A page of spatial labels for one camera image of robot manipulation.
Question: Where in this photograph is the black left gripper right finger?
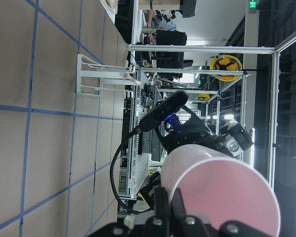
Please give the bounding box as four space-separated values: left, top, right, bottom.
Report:
172 188 186 220

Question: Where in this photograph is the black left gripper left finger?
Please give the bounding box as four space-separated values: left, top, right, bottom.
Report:
154 187 171 218

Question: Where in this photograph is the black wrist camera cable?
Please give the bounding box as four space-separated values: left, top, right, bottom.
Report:
110 128 153 215

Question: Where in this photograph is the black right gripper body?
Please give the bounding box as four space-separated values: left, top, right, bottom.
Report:
162 108 254 158

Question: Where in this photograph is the white wire cup rack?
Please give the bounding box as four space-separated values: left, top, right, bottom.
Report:
76 54 140 96

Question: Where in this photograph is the pink cup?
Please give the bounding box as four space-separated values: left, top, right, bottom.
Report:
161 144 281 237

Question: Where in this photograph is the yellow hard hat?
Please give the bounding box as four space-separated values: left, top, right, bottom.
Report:
196 93 210 101
209 54 242 82

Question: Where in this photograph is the black webcam on mount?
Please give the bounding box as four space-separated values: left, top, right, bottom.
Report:
139 90 188 132

